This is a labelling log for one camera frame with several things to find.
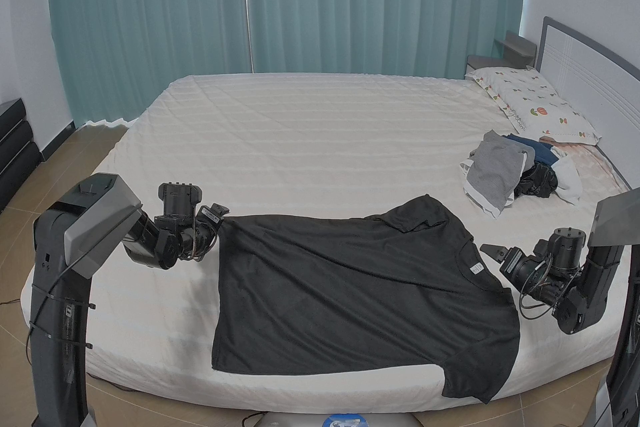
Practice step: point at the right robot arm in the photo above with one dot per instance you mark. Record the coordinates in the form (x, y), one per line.
(595, 275)

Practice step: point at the black T-shirt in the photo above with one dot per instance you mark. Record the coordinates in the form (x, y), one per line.
(350, 290)

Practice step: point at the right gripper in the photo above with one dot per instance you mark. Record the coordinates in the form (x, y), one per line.
(517, 267)

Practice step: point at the black chest of drawers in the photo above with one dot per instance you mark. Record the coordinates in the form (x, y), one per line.
(15, 150)

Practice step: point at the grey bedside table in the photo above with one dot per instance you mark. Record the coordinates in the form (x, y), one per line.
(517, 45)

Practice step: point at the white printed pillow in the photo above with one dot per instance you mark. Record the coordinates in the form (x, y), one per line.
(535, 104)

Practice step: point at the pile of clothes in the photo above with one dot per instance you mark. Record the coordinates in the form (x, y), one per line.
(492, 175)

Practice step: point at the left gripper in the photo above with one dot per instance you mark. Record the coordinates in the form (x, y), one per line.
(212, 217)

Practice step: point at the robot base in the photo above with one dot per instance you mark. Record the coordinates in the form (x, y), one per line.
(300, 420)

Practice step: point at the bed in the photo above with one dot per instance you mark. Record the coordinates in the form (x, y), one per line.
(300, 140)

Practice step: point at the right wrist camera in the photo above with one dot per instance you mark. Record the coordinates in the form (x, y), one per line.
(542, 249)

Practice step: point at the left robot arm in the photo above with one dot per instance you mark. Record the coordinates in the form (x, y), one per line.
(95, 220)

